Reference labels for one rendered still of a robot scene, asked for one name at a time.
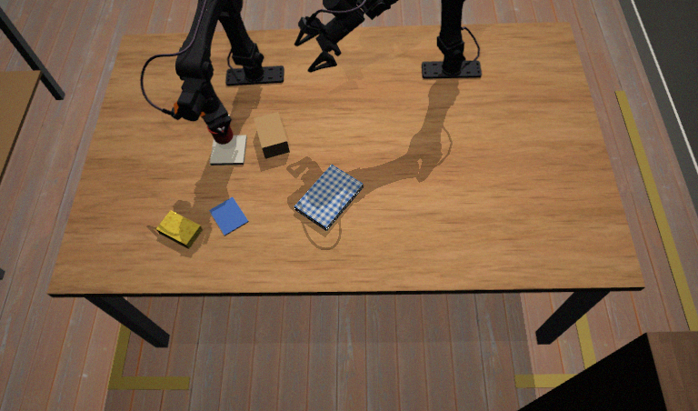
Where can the blue and white checkered towel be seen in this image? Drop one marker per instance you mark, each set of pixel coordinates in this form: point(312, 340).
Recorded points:
point(328, 197)

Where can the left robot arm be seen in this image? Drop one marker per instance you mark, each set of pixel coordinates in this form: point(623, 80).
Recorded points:
point(449, 40)

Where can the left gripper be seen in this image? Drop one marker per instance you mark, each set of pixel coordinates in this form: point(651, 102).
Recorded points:
point(329, 36)

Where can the yellow sponge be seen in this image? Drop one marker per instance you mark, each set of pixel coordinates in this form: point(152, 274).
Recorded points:
point(179, 229)

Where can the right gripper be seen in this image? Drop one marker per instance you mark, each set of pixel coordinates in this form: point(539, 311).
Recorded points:
point(214, 114)

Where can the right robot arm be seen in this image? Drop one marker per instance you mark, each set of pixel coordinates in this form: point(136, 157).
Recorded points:
point(196, 63)

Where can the red cup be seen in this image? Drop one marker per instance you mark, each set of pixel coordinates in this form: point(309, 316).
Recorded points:
point(222, 140)

